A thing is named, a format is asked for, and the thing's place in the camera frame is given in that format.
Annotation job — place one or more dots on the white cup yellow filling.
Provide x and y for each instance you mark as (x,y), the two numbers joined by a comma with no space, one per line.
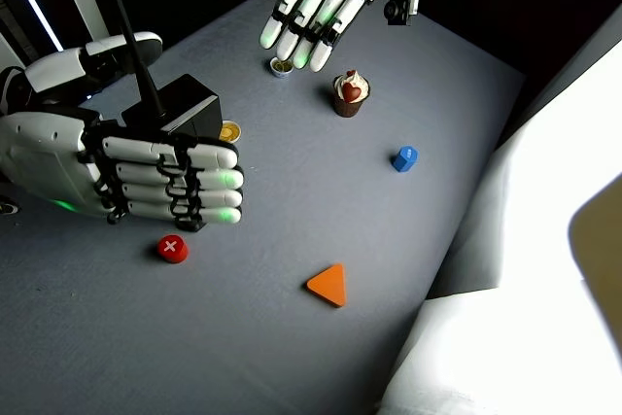
(230,132)

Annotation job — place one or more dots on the orange triangle block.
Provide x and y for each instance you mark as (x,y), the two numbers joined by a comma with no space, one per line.
(333,286)

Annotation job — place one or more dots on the grey table cloth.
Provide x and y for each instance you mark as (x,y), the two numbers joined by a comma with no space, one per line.
(291,220)

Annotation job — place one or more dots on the white cup green filling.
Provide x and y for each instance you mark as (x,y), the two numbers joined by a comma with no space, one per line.
(281,69)

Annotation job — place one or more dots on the blue hexagonal block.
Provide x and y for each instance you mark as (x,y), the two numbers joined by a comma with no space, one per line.
(404,159)

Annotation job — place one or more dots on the tan board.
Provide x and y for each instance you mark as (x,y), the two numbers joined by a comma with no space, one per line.
(600,250)

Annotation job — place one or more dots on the toy cupcake with heart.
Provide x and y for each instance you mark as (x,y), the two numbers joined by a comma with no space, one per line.
(351,94)

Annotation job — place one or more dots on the handheld controller with keypad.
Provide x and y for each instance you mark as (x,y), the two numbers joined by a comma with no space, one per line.
(187,104)

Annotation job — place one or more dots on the red cylinder block white cross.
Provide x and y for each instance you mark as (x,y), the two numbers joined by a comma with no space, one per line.
(171,249)

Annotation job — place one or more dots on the white backdrop sheet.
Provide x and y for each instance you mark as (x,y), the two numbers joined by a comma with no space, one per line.
(510,264)

